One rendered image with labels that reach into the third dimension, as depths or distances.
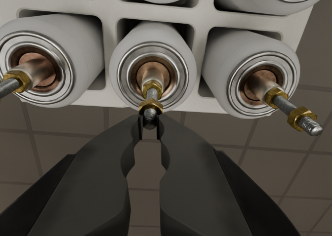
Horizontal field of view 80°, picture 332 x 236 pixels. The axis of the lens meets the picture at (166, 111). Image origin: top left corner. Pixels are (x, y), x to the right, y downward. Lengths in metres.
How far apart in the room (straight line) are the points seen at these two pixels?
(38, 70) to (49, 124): 0.39
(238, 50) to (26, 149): 0.61
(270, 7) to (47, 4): 0.25
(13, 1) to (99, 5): 0.10
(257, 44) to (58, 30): 0.20
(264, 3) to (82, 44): 0.18
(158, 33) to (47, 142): 0.51
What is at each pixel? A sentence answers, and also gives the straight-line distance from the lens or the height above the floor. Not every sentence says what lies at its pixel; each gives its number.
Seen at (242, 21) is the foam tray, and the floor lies 0.18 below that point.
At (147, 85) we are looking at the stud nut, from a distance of 0.17.
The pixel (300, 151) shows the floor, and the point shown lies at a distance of 0.74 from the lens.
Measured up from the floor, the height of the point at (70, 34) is 0.24.
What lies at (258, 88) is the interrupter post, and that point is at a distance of 0.23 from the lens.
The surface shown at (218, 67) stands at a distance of 0.24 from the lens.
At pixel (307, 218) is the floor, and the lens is 1.03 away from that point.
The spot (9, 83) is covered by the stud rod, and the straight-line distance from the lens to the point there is 0.21.
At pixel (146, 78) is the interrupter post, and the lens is 0.19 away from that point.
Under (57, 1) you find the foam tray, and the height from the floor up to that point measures 0.18.
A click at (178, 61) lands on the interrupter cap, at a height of 0.25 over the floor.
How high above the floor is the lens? 0.45
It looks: 61 degrees down
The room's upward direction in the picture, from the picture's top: 176 degrees clockwise
